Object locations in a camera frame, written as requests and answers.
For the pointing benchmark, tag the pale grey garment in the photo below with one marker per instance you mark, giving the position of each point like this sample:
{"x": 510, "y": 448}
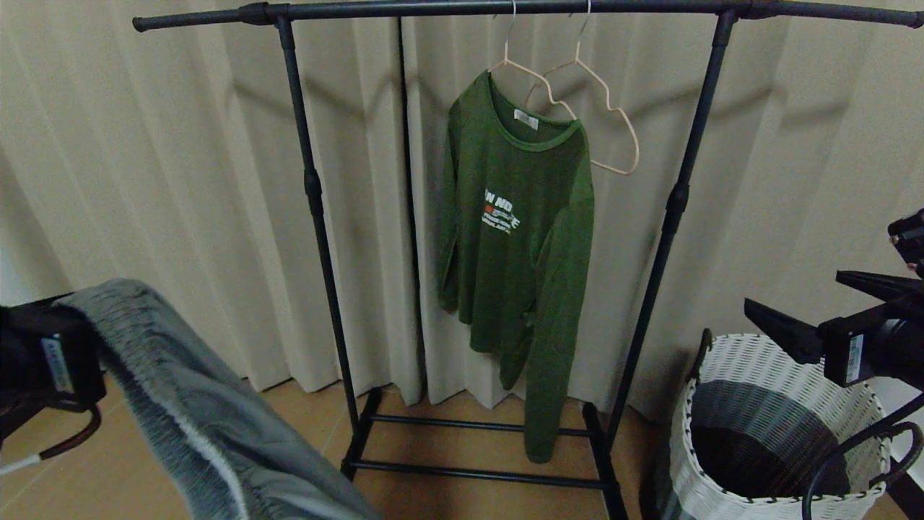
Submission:
{"x": 202, "y": 419}

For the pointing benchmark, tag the pink clothes hanger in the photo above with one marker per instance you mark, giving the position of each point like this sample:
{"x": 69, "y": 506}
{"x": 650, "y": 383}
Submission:
{"x": 505, "y": 59}
{"x": 577, "y": 59}

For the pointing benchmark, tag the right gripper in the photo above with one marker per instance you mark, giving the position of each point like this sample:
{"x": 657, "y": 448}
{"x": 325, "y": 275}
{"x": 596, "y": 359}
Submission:
{"x": 888, "y": 347}

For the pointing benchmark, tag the green printed shirt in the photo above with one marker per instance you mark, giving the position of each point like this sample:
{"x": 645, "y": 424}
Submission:
{"x": 505, "y": 289}

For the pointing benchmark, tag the white laundry basket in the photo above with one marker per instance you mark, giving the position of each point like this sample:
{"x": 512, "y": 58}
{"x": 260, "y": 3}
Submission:
{"x": 765, "y": 361}

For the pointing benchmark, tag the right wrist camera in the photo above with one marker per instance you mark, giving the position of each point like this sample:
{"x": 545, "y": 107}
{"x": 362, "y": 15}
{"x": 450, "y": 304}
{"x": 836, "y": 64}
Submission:
{"x": 911, "y": 242}

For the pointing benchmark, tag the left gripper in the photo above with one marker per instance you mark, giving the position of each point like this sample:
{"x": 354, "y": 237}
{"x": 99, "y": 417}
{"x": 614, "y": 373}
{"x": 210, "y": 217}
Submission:
{"x": 29, "y": 361}

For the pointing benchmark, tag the black clothes rack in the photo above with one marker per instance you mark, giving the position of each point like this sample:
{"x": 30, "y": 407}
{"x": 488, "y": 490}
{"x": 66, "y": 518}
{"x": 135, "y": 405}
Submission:
{"x": 313, "y": 188}

